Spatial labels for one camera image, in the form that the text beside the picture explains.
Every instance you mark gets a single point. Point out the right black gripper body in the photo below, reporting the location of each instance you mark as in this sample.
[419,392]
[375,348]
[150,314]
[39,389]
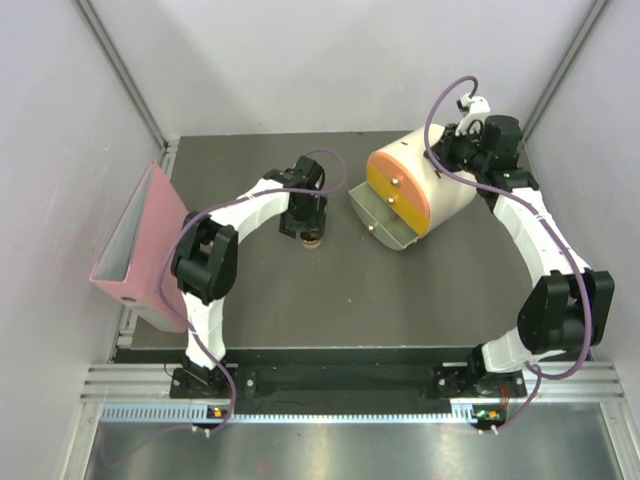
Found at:
[459,155]

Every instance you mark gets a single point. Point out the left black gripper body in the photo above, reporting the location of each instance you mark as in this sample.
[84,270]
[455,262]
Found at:
[308,218]

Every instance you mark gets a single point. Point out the round copper lid jar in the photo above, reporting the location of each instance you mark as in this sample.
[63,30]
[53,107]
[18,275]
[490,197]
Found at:
[310,242]

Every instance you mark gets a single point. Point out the white round drawer organizer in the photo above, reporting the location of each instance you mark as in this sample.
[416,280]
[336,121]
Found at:
[446,196]

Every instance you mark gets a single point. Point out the orange drawer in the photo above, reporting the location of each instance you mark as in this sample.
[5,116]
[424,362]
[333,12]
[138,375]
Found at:
[391,167]

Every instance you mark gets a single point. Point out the grey bottom drawer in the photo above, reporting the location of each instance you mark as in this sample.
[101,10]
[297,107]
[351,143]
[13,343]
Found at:
[380,219]

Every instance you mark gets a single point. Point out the yellow drawer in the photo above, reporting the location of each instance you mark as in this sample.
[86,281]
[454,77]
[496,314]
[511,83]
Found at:
[415,218]

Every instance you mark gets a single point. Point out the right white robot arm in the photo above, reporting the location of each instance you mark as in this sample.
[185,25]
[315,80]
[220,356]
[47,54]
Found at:
[568,307]

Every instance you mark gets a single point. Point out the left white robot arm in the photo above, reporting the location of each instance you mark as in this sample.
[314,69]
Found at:
[205,261]

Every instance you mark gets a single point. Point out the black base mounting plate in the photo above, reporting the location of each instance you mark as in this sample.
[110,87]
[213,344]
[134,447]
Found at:
[301,375]

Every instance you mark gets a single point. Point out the pink binder box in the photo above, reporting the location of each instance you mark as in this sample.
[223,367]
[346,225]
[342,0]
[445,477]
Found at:
[129,268]

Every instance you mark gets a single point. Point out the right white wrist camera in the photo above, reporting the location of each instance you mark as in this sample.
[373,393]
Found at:
[474,109]

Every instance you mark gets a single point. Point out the white slotted cable duct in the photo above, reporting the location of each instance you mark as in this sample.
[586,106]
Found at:
[198,412]

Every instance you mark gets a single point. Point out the aluminium frame rail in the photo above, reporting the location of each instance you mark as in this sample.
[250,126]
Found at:
[597,381]

